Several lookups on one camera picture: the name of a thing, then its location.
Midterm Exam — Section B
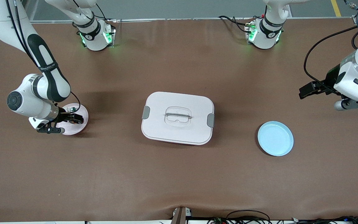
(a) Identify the black cable tangle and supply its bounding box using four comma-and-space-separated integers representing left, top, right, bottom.
291, 216, 358, 224

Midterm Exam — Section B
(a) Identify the white lidded storage box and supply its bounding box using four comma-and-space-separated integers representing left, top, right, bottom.
141, 91, 215, 146

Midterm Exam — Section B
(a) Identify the black left base cable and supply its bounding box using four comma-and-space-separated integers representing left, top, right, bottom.
218, 15, 260, 33

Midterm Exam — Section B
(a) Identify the black looped cable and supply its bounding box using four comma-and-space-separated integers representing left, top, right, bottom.
226, 210, 272, 224

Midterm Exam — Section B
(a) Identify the light blue round plate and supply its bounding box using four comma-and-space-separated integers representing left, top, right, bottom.
257, 121, 294, 156

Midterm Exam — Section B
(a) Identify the brown grey edge bracket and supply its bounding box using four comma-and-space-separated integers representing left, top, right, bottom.
171, 206, 192, 224

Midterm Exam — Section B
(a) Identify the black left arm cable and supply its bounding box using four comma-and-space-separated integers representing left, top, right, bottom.
303, 26, 358, 95

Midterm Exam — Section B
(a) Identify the pink round plate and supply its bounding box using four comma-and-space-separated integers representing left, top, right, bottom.
55, 103, 89, 136

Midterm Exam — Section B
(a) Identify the black base cable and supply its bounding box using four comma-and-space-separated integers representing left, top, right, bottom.
85, 2, 117, 34
218, 15, 260, 33

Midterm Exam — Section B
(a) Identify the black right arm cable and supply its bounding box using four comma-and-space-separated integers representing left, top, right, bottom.
5, 0, 81, 115

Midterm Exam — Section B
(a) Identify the black right base cable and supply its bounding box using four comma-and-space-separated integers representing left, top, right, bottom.
85, 2, 117, 34

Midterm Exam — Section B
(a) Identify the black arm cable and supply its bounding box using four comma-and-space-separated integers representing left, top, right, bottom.
5, 0, 81, 115
303, 26, 358, 95

